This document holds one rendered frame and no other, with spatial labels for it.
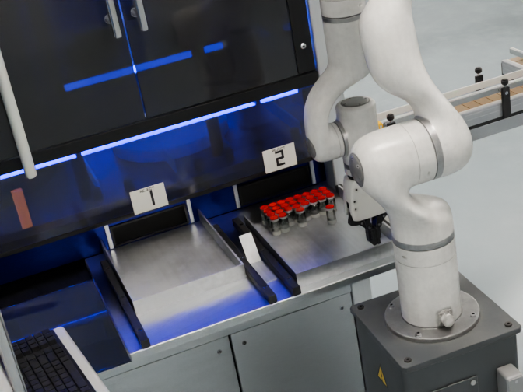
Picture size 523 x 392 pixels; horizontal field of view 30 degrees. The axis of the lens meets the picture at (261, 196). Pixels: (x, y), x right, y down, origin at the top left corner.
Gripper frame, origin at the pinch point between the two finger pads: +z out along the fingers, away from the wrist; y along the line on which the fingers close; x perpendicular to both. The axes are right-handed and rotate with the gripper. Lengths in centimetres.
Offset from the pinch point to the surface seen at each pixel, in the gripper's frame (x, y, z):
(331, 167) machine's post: -36.6, -6.6, -1.5
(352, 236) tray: -11.2, 0.4, 5.1
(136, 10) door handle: -29, 35, -55
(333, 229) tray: -17.0, 2.8, 5.0
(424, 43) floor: -365, -208, 90
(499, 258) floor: -111, -98, 92
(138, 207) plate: -35, 44, -8
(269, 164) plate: -35.1, 9.9, -8.1
